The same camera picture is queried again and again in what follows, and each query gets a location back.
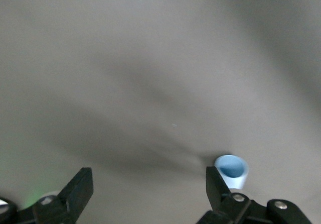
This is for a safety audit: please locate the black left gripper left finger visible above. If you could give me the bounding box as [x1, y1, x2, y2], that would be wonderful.
[0, 167, 94, 224]

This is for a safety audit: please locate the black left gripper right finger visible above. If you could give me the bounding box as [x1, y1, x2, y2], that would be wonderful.
[197, 166, 311, 224]

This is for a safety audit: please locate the light blue plastic cup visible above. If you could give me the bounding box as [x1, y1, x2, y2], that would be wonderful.
[214, 155, 250, 190]

